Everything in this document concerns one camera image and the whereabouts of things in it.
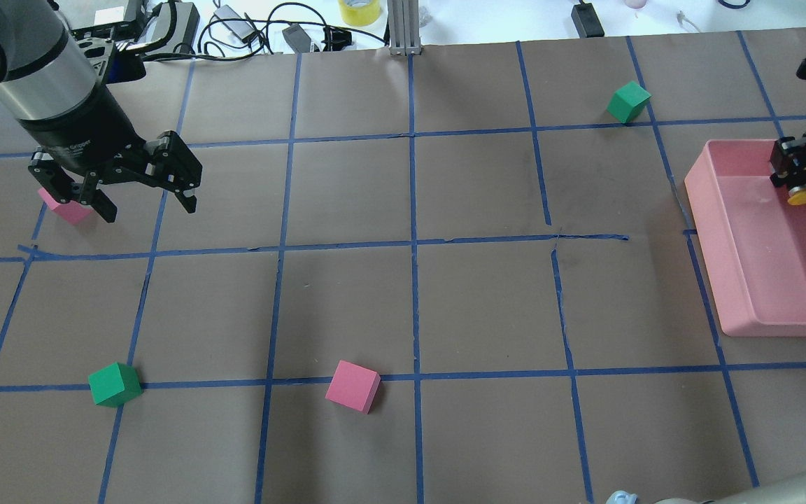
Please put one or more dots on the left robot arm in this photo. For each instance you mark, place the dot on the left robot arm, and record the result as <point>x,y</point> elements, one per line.
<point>44,72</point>

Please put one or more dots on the green foam cube far right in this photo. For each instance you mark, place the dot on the green foam cube far right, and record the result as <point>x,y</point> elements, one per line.
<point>628,101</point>

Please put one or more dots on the aluminium frame post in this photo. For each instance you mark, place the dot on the aluminium frame post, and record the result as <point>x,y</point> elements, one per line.
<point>404,27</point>

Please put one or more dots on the green foam cube near left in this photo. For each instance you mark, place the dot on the green foam cube near left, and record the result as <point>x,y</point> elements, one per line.
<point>114,385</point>

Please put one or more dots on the green foam cube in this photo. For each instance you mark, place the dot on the green foam cube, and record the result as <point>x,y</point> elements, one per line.
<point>628,101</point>
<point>114,385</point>

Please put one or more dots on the pink foam cube far left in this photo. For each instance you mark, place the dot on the pink foam cube far left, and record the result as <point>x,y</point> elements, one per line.
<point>72,212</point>

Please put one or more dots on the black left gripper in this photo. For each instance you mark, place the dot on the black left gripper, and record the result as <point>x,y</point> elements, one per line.
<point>82,134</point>

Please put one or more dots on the pink foam cube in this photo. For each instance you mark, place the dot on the pink foam cube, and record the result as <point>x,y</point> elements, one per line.
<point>353,386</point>
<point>72,212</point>

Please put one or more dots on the black power adapter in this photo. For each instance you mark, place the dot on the black power adapter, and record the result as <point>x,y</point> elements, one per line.
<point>179,28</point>

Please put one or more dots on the pink plastic bin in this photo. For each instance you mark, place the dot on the pink plastic bin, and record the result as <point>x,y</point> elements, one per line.
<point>753,242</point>

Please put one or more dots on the yellow mushroom push button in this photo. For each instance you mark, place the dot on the yellow mushroom push button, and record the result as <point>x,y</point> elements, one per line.
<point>797,195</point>

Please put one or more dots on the yellow tape roll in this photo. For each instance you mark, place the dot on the yellow tape roll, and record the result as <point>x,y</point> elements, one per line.
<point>359,13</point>

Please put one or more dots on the pink foam cube centre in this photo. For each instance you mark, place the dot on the pink foam cube centre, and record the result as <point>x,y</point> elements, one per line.
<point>353,386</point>

